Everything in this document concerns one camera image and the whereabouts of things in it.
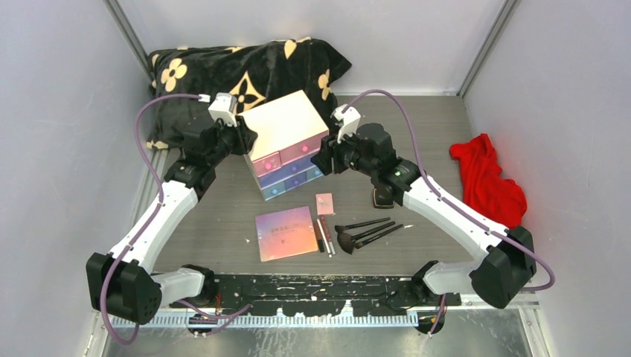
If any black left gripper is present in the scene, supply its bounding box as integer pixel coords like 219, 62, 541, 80
207, 116, 256, 167

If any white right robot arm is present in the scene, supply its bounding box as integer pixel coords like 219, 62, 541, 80
312, 123, 536, 309

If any holographic eyeshadow palette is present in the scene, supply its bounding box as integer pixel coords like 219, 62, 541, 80
255, 206, 319, 262

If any black square compact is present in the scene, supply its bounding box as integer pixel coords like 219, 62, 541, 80
372, 185, 394, 209

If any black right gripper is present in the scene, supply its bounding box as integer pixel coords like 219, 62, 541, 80
312, 123, 377, 177

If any black floral plush blanket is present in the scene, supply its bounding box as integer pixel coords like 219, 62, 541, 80
145, 36, 352, 149

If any small pink card packet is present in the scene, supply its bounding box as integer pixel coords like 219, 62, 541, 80
315, 193, 335, 216

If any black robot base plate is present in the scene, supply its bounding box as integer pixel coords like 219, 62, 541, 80
196, 274, 440, 317

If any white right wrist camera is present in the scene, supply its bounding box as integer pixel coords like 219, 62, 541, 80
333, 105, 361, 144

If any black mascara tube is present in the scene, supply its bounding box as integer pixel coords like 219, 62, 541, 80
313, 219, 325, 253

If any black fan makeup brush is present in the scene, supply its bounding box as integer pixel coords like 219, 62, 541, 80
337, 222, 395, 254

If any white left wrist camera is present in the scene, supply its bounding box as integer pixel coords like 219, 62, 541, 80
208, 92, 238, 127

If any black thin makeup brush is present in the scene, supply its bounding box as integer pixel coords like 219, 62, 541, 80
334, 217, 391, 233

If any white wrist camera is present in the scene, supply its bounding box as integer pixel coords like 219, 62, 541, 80
333, 105, 361, 144
208, 92, 238, 127

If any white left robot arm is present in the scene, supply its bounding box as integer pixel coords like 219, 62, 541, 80
86, 117, 258, 325

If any white pink drawer organizer box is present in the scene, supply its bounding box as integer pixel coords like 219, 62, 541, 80
241, 91, 328, 201

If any black long makeup brush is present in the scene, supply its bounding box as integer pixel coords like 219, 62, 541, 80
354, 224, 404, 249

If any silver lip pencil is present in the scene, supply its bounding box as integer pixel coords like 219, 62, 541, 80
316, 218, 332, 258

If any red cloth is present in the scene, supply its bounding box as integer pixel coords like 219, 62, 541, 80
449, 133, 528, 228

